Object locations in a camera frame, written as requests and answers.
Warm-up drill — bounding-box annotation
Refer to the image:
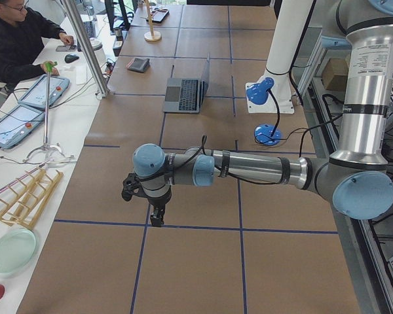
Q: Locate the black smartphone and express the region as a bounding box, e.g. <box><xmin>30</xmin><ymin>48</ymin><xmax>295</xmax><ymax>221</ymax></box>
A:
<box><xmin>56</xmin><ymin>45</ymin><xmax>77</xmax><ymax>52</ymax></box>

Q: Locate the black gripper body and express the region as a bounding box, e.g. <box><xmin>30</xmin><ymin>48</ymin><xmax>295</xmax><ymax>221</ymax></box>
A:
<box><xmin>148</xmin><ymin>190</ymin><xmax>172</xmax><ymax>212</ymax></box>

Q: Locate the grey laptop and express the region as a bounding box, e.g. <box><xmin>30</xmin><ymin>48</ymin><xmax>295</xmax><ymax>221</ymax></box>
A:
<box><xmin>162</xmin><ymin>53</ymin><xmax>210</xmax><ymax>114</ymax></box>

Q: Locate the blue desk lamp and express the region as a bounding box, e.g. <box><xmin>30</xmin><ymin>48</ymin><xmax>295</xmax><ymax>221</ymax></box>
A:
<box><xmin>246</xmin><ymin>77</ymin><xmax>281</xmax><ymax>146</ymax></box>

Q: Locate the metal reacher grabber tool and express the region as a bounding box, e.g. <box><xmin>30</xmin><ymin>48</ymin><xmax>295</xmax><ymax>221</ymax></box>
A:
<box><xmin>22</xmin><ymin>61</ymin><xmax>75</xmax><ymax>164</ymax></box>

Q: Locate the lower teach pendant tablet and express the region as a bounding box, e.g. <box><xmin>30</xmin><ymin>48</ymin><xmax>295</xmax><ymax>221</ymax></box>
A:
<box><xmin>0</xmin><ymin>104</ymin><xmax>45</xmax><ymax>149</ymax></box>

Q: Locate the aluminium frame post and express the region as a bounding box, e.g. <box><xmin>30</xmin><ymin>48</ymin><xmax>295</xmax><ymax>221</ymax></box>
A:
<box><xmin>62</xmin><ymin>0</ymin><xmax>110</xmax><ymax>98</ymax></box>

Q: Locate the person in black sweater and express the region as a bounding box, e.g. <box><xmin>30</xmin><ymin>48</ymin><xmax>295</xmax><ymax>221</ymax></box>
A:
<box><xmin>0</xmin><ymin>1</ymin><xmax>74</xmax><ymax>84</ymax></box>

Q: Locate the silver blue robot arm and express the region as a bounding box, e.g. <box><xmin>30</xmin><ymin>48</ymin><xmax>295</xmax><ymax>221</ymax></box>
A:
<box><xmin>122</xmin><ymin>1</ymin><xmax>393</xmax><ymax>226</ymax></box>

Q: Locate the teach pendant tablet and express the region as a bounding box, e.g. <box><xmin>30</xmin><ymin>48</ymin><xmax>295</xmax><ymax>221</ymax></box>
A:
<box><xmin>0</xmin><ymin>104</ymin><xmax>45</xmax><ymax>149</ymax></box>
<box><xmin>18</xmin><ymin>74</ymin><xmax>70</xmax><ymax>110</ymax></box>

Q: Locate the wooden mug tree stand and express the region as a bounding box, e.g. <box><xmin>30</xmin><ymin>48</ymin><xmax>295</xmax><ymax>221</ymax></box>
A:
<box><xmin>144</xmin><ymin>0</ymin><xmax>162</xmax><ymax>43</ymax></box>

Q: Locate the black computer mouse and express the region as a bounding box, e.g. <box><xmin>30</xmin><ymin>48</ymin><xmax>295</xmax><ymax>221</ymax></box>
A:
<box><xmin>64</xmin><ymin>54</ymin><xmax>79</xmax><ymax>63</ymax></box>

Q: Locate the upper teach pendant tablet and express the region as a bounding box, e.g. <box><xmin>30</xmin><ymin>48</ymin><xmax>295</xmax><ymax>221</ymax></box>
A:
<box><xmin>18</xmin><ymin>74</ymin><xmax>70</xmax><ymax>110</ymax></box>

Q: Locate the wooden dish rack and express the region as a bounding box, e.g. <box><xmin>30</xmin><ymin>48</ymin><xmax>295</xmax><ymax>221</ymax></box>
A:
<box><xmin>0</xmin><ymin>167</ymin><xmax>64</xmax><ymax>230</ymax></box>

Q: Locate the green glass plate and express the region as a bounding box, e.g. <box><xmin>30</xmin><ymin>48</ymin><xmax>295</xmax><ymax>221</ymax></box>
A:
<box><xmin>0</xmin><ymin>228</ymin><xmax>37</xmax><ymax>275</ymax></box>

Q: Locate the grey folded cloth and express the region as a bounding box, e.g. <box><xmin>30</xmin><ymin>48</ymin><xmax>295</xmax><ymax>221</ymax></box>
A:
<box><xmin>126</xmin><ymin>58</ymin><xmax>150</xmax><ymax>73</ymax></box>

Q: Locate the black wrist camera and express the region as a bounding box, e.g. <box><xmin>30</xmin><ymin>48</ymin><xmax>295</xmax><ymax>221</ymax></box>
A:
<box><xmin>121</xmin><ymin>173</ymin><xmax>146</xmax><ymax>201</ymax></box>

